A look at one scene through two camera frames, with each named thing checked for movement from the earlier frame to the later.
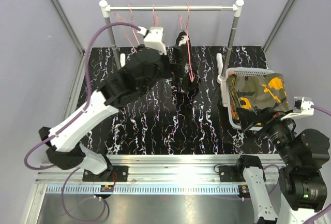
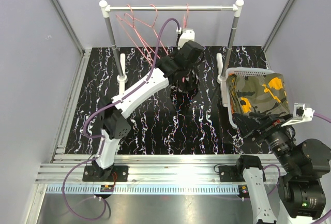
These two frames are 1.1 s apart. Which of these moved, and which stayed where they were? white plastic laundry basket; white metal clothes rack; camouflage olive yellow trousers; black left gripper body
Moved: black left gripper body
Stayed: white metal clothes rack; camouflage olive yellow trousers; white plastic laundry basket
